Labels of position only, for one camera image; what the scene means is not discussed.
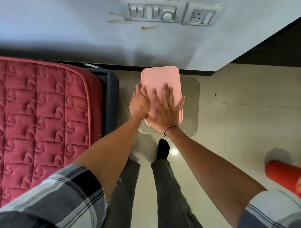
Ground person's right hand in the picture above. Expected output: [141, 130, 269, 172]
[145, 83, 186, 135]

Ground person's left hand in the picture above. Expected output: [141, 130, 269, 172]
[129, 84, 150, 119]

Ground pink container lid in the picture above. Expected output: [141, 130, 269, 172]
[141, 66, 183, 123]

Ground person's left forearm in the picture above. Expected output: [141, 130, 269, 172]
[72, 115, 146, 200]

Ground person's right forearm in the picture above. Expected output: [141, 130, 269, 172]
[164, 127, 268, 222]

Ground grey square stool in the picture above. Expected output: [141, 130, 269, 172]
[137, 76, 201, 137]

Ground black wrist thread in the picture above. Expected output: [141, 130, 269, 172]
[164, 126, 179, 137]

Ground black sock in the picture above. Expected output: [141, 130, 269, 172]
[156, 139, 170, 161]

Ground white socket panel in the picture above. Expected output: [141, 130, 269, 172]
[181, 2, 224, 26]

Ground grey trousers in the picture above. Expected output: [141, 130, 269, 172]
[103, 158, 203, 228]

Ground dark wooden door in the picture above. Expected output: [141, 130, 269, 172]
[214, 16, 301, 76]

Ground red quilted mattress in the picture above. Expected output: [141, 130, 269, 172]
[0, 56, 103, 207]

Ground orange cylinder roll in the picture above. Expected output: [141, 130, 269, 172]
[265, 160, 301, 200]

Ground checked grey white shirt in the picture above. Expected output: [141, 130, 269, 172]
[0, 163, 301, 228]

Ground dark grey bed frame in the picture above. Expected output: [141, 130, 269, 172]
[81, 67, 120, 137]

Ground white switch panel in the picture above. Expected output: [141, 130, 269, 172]
[128, 0, 187, 23]

